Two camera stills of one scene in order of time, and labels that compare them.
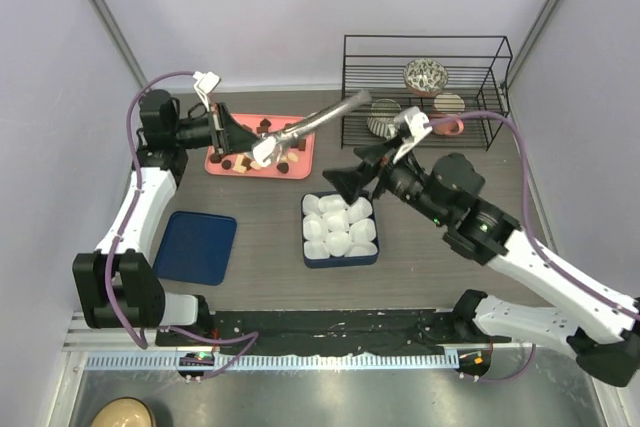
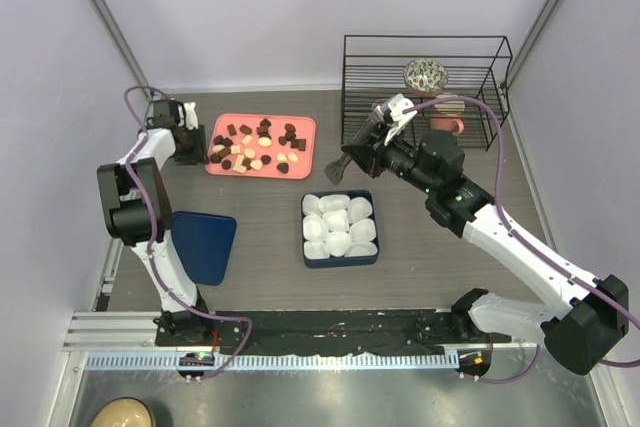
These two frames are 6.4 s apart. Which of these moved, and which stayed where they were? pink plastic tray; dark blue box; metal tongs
Moved: metal tongs
Stayed: pink plastic tray; dark blue box
